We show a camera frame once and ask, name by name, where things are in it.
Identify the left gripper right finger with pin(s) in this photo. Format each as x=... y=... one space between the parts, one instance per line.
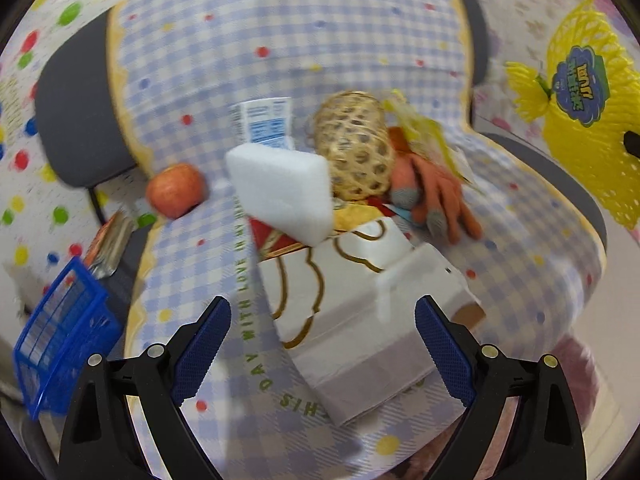
x=545 y=439

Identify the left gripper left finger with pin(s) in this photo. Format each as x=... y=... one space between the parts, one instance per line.
x=99 y=440

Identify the white paper bag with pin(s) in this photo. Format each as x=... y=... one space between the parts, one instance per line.
x=344 y=312

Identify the orange knit glove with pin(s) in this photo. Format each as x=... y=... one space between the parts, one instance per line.
x=431 y=193

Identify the white foam sponge block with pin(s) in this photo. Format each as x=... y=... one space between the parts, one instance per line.
x=287 y=190

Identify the yellow mesh net bag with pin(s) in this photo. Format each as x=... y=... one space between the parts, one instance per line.
x=589 y=102

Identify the woven bamboo ball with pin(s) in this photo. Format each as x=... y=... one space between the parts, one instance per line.
x=350 y=133

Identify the clear yellow plastic wrapper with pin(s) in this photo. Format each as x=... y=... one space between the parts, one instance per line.
x=426 y=137

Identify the blue plastic basket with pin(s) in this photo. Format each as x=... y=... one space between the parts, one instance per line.
x=72 y=322

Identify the striped snack packet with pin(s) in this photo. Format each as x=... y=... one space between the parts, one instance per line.
x=108 y=246

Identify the red apple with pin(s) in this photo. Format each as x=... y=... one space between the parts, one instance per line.
x=176 y=190

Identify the red yellow snack wrapper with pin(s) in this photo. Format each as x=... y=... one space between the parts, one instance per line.
x=272 y=243

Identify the grey chair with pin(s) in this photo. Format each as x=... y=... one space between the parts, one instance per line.
x=83 y=144

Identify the white blue milk carton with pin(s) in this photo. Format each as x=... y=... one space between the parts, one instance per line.
x=264 y=121

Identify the checkered blue seat cloth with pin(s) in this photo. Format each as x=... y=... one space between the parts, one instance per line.
x=178 y=67

